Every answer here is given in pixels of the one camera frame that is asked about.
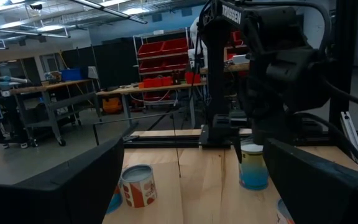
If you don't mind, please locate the wooden top workbench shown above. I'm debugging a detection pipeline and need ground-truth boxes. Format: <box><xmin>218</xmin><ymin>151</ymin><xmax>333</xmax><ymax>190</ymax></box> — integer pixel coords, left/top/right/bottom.
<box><xmin>9</xmin><ymin>78</ymin><xmax>103</xmax><ymax>147</ymax></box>
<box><xmin>95</xmin><ymin>80</ymin><xmax>208</xmax><ymax>128</ymax></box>

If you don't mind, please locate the black aluminium table frame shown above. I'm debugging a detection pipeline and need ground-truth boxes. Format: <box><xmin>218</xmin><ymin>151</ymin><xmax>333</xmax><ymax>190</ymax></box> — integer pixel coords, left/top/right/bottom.
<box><xmin>123</xmin><ymin>129</ymin><xmax>358</xmax><ymax>149</ymax></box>

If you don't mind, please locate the blue storage bin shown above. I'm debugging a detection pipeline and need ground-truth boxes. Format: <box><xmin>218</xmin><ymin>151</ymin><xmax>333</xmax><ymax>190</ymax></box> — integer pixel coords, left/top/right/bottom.
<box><xmin>60</xmin><ymin>67</ymin><xmax>84</xmax><ymax>82</ymax></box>

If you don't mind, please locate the black rig upright post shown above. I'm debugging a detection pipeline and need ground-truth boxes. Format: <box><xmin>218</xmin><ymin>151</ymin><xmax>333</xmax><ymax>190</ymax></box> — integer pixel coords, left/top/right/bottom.
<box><xmin>328</xmin><ymin>0</ymin><xmax>358</xmax><ymax>130</ymax></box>

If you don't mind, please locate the row of red boxes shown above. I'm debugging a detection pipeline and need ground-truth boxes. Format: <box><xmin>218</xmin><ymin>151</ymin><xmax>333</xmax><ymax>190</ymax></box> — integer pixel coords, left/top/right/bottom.
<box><xmin>138</xmin><ymin>76</ymin><xmax>174</xmax><ymax>89</ymax></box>

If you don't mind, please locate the rack with red bins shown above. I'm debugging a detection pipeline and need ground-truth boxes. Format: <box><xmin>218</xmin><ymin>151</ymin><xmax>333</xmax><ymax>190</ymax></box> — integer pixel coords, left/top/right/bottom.
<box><xmin>224</xmin><ymin>30</ymin><xmax>251</xmax><ymax>68</ymax></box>
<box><xmin>132</xmin><ymin>27</ymin><xmax>191</xmax><ymax>103</ymax></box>

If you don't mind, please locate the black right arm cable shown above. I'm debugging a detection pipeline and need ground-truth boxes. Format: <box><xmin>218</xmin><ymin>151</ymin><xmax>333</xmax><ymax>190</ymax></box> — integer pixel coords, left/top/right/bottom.
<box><xmin>320</xmin><ymin>77</ymin><xmax>358</xmax><ymax>113</ymax></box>

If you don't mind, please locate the small distant snack box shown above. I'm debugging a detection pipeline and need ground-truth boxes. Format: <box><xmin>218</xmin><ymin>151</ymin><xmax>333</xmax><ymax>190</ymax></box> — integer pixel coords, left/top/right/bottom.
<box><xmin>120</xmin><ymin>164</ymin><xmax>158</xmax><ymax>208</ymax></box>

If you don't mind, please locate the white light blue can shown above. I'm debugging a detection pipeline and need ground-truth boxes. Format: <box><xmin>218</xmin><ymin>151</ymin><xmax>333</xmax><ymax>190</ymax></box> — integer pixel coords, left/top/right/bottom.
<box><xmin>275</xmin><ymin>198</ymin><xmax>295</xmax><ymax>224</ymax></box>

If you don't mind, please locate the black equipment cart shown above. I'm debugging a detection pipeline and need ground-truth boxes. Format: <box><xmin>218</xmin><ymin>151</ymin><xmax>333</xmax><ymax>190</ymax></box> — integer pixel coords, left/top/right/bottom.
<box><xmin>0</xmin><ymin>95</ymin><xmax>39</xmax><ymax>149</ymax></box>

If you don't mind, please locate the thick black cable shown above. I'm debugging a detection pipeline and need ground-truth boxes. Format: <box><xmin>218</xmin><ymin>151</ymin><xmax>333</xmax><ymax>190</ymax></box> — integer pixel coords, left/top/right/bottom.
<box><xmin>293</xmin><ymin>112</ymin><xmax>358</xmax><ymax>178</ymax></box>

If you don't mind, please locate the yellow to blue gradient can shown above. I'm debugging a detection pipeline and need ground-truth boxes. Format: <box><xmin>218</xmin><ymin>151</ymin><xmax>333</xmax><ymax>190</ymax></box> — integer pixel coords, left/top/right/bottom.
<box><xmin>239</xmin><ymin>142</ymin><xmax>270</xmax><ymax>192</ymax></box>

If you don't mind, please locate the red box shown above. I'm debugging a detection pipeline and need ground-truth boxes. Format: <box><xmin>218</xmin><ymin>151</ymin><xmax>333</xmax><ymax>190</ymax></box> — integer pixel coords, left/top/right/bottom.
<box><xmin>184</xmin><ymin>71</ymin><xmax>202</xmax><ymax>85</ymax></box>

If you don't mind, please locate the white covered object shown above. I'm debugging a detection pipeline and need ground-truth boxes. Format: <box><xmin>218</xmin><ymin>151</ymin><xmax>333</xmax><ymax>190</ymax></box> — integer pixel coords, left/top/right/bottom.
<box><xmin>188</xmin><ymin>17</ymin><xmax>209</xmax><ymax>69</ymax></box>

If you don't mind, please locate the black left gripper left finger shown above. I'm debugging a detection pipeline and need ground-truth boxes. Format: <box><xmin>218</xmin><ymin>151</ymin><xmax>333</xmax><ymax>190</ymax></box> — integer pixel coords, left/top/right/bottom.
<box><xmin>0</xmin><ymin>136</ymin><xmax>126</xmax><ymax>224</ymax></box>

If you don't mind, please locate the long ceiling light bar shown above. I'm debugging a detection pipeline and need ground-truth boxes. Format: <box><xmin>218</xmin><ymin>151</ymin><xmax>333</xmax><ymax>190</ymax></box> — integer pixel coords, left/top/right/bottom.
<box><xmin>70</xmin><ymin>0</ymin><xmax>149</xmax><ymax>25</ymax></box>

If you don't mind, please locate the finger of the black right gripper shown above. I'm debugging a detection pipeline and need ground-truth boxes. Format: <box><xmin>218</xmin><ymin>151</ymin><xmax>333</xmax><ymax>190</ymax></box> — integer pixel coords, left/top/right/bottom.
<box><xmin>234</xmin><ymin>136</ymin><xmax>244</xmax><ymax>164</ymax></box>

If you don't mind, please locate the silver aluminium profile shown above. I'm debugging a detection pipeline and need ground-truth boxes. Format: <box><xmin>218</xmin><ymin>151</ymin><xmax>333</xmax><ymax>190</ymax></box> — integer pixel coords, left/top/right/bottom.
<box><xmin>339</xmin><ymin>111</ymin><xmax>358</xmax><ymax>164</ymax></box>

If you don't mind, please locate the orange tool box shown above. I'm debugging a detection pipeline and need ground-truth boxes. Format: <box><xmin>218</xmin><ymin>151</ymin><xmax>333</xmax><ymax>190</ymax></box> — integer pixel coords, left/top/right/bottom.
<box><xmin>101</xmin><ymin>96</ymin><xmax>124</xmax><ymax>114</ymax></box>

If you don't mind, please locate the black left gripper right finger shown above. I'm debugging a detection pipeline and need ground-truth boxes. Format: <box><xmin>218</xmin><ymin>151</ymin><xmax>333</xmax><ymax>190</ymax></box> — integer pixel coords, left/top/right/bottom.
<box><xmin>262</xmin><ymin>138</ymin><xmax>358</xmax><ymax>224</ymax></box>

